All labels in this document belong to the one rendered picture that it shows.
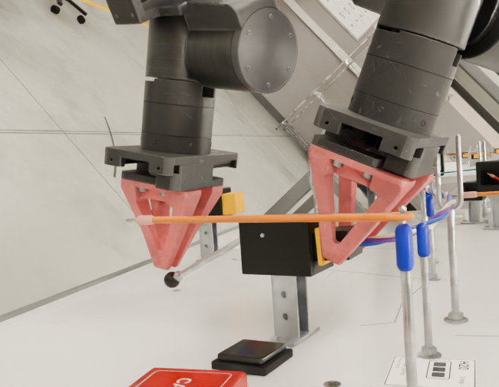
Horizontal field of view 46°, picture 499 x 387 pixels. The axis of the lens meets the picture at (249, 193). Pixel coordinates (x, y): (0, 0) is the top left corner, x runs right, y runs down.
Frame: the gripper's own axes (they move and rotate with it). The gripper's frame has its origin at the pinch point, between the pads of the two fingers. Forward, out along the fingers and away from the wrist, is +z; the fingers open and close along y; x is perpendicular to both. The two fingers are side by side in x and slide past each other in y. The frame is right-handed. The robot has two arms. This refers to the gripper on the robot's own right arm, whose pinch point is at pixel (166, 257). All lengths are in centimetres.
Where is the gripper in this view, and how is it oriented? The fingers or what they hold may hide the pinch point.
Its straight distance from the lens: 50.7
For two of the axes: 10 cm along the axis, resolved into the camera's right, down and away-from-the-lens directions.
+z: -1.0, 9.8, 1.6
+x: -8.7, -1.7, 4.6
